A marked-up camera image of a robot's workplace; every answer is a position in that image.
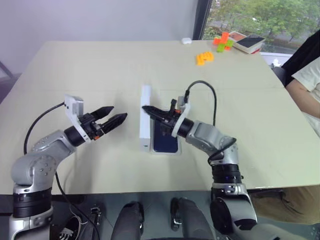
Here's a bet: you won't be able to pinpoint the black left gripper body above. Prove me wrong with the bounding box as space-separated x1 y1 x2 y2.
79 113 104 142

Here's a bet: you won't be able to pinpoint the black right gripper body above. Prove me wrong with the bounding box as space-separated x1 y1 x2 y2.
162 99 182 135

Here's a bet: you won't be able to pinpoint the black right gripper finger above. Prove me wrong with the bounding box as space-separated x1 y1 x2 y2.
149 113 170 126
141 105 174 119

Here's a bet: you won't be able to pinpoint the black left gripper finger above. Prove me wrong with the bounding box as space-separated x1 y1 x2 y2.
87 106 115 122
100 112 128 134

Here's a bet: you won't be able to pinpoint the white rectangular box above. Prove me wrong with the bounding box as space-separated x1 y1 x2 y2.
138 84 153 153

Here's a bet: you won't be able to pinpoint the dark blue smartphone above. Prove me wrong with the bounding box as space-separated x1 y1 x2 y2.
152 119 179 153

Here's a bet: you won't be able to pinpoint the pink tray with white rim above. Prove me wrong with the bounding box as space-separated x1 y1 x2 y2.
228 30 248 42

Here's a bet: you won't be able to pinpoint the white box with black top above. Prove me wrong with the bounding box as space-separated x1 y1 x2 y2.
235 34 266 55

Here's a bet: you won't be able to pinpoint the yellow-orange toy building block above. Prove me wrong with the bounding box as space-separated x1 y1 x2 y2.
195 50 216 67

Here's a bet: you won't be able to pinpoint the green toy building block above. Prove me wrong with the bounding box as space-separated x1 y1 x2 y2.
216 39 234 54

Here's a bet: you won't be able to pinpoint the orange and green toy blocks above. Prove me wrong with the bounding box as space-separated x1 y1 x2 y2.
213 31 234 52

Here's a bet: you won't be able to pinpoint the dark rounded shape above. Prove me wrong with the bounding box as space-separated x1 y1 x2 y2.
170 196 216 240
116 200 145 240

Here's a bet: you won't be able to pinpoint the black shoe with white laces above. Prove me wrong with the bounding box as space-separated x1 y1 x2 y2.
59 215 84 240

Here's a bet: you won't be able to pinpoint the person in cream shirt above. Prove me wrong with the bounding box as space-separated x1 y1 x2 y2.
249 31 320 225

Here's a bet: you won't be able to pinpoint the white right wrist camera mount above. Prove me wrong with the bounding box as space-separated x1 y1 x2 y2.
171 95 193 138

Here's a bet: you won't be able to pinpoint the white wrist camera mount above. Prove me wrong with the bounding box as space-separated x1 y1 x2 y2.
171 95 193 138
63 93 92 144

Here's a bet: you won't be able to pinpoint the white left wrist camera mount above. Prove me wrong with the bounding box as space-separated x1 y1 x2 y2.
63 93 92 144

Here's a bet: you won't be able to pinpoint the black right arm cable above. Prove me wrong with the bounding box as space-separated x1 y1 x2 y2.
184 80 238 166

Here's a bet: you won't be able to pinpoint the dark window frame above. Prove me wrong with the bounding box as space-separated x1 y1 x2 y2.
193 0 214 41

